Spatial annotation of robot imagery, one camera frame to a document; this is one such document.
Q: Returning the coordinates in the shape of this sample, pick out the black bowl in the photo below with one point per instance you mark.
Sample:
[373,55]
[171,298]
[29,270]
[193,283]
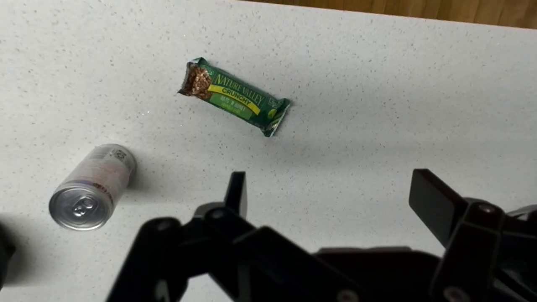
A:
[4,253]

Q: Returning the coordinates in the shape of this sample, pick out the silver soda can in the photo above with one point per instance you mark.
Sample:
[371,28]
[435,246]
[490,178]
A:
[93,186]

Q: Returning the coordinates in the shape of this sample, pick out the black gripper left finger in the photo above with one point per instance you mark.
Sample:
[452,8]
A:
[168,245]

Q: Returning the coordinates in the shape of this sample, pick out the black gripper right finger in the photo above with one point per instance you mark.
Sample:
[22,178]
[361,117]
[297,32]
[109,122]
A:
[447,210]

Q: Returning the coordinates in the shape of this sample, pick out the green snack bar packet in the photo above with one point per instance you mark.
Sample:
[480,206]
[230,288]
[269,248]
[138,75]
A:
[235,94]

